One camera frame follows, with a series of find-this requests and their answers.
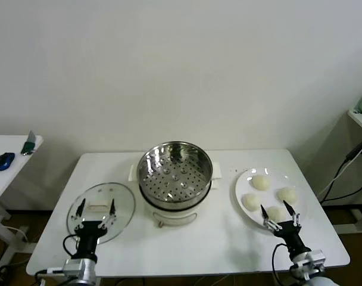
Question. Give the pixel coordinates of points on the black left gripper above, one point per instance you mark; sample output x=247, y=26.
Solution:
x=88, y=238

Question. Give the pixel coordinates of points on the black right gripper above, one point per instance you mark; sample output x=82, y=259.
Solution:
x=291, y=235

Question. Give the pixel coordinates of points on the white steamed baozi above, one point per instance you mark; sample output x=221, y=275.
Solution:
x=287, y=195
x=251, y=202
x=260, y=182
x=276, y=213

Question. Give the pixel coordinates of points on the round glass pot lid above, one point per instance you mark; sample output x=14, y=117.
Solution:
x=121, y=202

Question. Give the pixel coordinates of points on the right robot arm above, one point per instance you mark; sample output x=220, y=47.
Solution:
x=306, y=269

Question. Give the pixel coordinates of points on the perforated steel steamer basket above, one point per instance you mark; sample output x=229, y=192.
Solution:
x=175, y=178

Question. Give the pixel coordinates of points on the large white plate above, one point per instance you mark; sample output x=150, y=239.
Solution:
x=246, y=184

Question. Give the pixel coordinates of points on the black power adapter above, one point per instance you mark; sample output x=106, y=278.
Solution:
x=356, y=150

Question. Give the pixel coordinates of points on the white side table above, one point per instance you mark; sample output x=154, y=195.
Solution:
x=17, y=143

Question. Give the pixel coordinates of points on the blue computer mouse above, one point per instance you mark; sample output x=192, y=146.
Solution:
x=3, y=161

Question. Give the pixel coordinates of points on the white shelf stand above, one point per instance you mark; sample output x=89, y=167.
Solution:
x=361, y=119

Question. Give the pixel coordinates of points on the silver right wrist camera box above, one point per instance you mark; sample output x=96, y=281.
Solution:
x=318, y=256

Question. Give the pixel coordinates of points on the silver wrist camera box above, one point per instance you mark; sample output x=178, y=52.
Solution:
x=72, y=266
x=318, y=256

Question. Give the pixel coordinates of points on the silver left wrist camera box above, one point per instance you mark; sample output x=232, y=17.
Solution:
x=72, y=266

